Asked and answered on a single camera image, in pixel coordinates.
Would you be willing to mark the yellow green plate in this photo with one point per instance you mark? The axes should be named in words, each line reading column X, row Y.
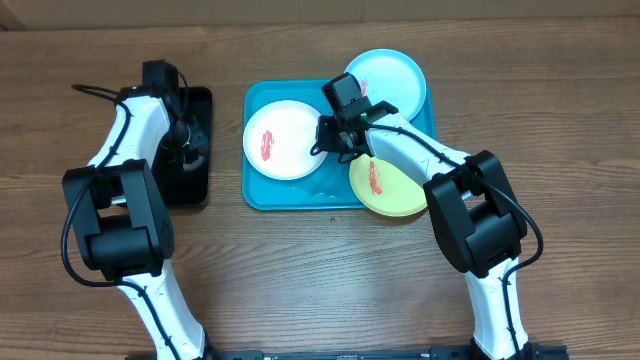
column 384, row 189

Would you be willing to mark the black rectangular tray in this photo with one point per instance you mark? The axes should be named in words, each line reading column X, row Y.
column 180, row 189

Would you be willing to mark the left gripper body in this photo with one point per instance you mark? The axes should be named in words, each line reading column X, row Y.
column 172, row 149

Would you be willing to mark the white plate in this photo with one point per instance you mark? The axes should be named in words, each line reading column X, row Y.
column 278, row 139

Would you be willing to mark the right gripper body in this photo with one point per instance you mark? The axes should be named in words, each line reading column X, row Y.
column 332, row 139

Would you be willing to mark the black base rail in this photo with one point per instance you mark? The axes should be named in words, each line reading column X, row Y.
column 458, row 352

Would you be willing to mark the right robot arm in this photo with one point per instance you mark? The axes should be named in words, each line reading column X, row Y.
column 476, row 219

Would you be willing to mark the green pink sponge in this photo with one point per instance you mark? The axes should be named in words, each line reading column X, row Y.
column 200, row 163

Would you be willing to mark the teal plastic tray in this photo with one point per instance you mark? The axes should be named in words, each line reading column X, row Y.
column 326, row 188

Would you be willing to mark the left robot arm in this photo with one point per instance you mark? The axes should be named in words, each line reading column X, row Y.
column 118, row 231

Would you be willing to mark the light blue plate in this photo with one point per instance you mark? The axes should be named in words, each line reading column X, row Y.
column 391, row 76

